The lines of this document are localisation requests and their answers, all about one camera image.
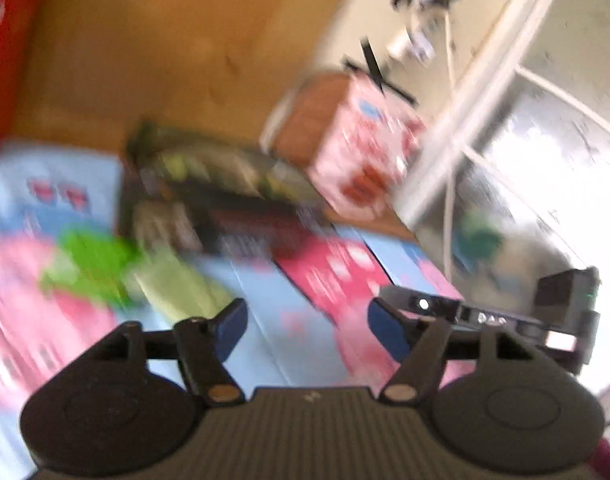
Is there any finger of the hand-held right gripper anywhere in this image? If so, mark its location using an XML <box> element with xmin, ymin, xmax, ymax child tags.
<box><xmin>379</xmin><ymin>285</ymin><xmax>462</xmax><ymax>325</ymax></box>

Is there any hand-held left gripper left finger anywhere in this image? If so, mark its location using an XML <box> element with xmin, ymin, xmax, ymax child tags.
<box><xmin>80</xmin><ymin>298</ymin><xmax>249</xmax><ymax>407</ymax></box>

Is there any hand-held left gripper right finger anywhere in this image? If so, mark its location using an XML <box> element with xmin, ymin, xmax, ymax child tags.
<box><xmin>369</xmin><ymin>300</ymin><xmax>550</xmax><ymax>403</ymax></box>

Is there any light green snack packet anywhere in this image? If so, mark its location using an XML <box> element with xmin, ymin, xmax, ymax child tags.
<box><xmin>130</xmin><ymin>252</ymin><xmax>236</xmax><ymax>323</ymax></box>

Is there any black cardboard box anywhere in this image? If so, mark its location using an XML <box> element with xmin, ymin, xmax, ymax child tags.
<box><xmin>117</xmin><ymin>120</ymin><xmax>336</xmax><ymax>261</ymax></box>

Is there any green leafy snack packet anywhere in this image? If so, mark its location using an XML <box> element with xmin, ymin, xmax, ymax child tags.
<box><xmin>40</xmin><ymin>227</ymin><xmax>146</xmax><ymax>308</ymax></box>

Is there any printed blanket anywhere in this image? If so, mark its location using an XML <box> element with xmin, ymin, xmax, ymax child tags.
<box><xmin>0</xmin><ymin>140</ymin><xmax>480</xmax><ymax>480</ymax></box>

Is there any large pink snack bag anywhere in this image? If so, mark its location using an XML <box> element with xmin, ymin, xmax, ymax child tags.
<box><xmin>307</xmin><ymin>72</ymin><xmax>428</xmax><ymax>221</ymax></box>

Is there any pink cardboard box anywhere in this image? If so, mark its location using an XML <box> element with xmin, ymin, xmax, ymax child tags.
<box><xmin>262</xmin><ymin>72</ymin><xmax>420</xmax><ymax>241</ymax></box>

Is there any large brown cardboard box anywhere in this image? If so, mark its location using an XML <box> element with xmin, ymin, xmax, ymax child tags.
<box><xmin>12</xmin><ymin>0</ymin><xmax>366</xmax><ymax>171</ymax></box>

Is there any red gift box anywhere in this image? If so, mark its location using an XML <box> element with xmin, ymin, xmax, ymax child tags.
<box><xmin>0</xmin><ymin>0</ymin><xmax>43</xmax><ymax>158</ymax></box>

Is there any white window frame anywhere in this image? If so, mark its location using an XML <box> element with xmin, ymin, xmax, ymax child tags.
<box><xmin>395</xmin><ymin>0</ymin><xmax>610</xmax><ymax>231</ymax></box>

